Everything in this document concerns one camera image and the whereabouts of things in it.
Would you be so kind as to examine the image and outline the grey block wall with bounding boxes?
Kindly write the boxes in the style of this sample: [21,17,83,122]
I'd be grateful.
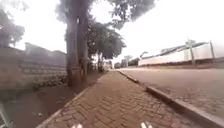
[0,41,69,90]

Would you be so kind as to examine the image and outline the tree behind wall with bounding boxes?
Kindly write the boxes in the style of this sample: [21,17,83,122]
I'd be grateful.
[0,6,26,48]

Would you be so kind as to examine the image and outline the red brick path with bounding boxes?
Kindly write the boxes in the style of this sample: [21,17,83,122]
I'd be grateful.
[35,69,205,128]

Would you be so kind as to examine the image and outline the brown paved road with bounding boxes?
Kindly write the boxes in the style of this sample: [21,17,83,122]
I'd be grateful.
[118,67,224,120]

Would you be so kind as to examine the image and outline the bare earth strip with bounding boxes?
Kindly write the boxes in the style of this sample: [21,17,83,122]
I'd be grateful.
[0,71,107,128]

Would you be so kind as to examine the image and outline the large dark tree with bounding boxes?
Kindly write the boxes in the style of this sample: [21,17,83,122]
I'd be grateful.
[54,0,158,91]

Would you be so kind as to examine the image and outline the distant trees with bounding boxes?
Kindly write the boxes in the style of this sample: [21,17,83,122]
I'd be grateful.
[113,51,149,69]

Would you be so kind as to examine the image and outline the robot's own part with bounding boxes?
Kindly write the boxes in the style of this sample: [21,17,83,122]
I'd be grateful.
[71,123,84,128]
[139,121,154,128]

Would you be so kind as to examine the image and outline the grey stone kerb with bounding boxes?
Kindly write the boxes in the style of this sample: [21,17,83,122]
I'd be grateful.
[116,69,224,128]

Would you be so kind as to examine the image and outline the white long wall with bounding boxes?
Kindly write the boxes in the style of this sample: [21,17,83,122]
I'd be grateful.
[137,41,224,67]

